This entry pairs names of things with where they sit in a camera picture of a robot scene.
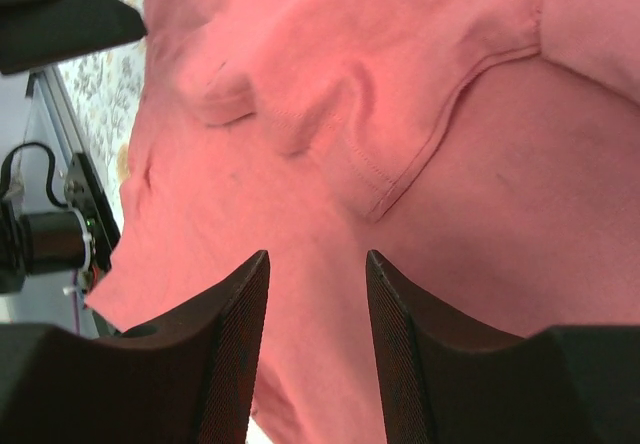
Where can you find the red t shirt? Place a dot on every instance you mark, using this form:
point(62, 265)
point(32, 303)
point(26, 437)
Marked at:
point(488, 148)

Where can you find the aluminium frame rail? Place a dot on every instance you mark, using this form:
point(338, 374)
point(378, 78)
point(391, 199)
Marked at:
point(49, 84)

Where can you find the floral patterned table mat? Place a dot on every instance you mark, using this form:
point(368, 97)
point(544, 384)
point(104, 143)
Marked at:
point(105, 89)

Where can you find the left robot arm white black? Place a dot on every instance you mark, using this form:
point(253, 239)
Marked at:
point(77, 232)

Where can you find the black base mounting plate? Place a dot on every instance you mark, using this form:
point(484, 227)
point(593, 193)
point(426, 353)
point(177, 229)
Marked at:
point(84, 192)

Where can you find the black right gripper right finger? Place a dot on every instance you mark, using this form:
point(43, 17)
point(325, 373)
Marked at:
point(445, 377)

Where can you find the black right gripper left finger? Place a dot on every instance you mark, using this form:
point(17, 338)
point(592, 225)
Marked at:
point(186, 376)

